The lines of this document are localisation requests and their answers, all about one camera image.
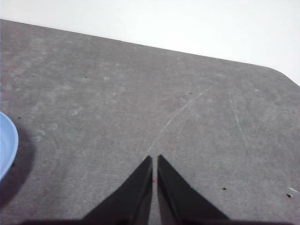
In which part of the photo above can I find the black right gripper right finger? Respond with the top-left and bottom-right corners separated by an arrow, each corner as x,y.
157,154 -> 233,225

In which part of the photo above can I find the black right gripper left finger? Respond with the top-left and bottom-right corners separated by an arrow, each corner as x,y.
79,155 -> 154,225

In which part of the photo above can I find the blue plate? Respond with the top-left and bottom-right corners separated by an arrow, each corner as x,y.
0,111 -> 19,181

